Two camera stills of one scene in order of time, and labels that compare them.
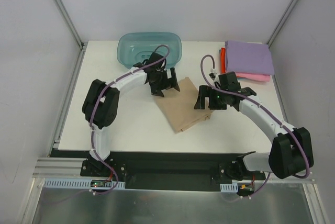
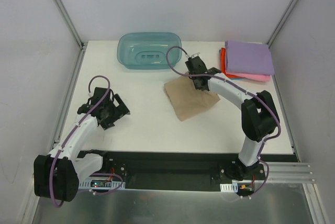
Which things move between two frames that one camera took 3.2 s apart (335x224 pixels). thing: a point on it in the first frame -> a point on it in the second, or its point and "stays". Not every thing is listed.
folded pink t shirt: (258, 77) stays
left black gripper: (164, 83) -> (116, 111)
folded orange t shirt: (223, 66) stays
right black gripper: (209, 98) -> (200, 84)
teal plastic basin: (134, 47) stays
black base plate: (177, 171) stays
